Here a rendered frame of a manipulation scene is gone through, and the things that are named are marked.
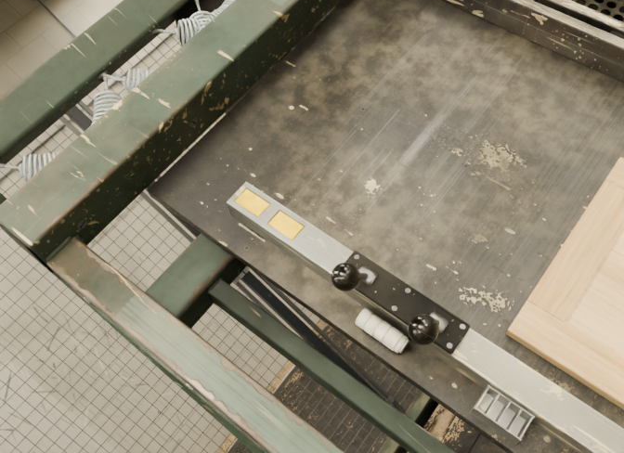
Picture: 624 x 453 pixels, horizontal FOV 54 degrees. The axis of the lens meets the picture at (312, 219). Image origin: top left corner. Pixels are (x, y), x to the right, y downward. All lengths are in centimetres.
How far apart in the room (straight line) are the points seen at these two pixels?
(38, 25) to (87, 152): 501
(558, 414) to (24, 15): 564
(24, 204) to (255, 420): 48
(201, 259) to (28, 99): 67
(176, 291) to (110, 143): 26
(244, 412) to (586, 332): 49
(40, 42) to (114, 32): 437
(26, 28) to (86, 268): 510
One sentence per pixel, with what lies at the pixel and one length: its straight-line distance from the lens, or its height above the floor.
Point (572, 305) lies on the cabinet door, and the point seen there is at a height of 126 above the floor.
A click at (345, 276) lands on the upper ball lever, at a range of 78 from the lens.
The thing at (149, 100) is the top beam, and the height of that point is 191.
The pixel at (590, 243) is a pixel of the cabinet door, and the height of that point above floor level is 128.
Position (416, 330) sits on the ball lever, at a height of 145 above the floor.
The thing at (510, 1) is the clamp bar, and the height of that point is 159.
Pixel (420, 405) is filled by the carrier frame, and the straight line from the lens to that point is 204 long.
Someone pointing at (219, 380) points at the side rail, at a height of 155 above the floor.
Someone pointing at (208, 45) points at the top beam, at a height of 192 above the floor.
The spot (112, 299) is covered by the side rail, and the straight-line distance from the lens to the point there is 95.
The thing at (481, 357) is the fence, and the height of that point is 132.
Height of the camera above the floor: 176
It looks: 10 degrees down
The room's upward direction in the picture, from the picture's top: 45 degrees counter-clockwise
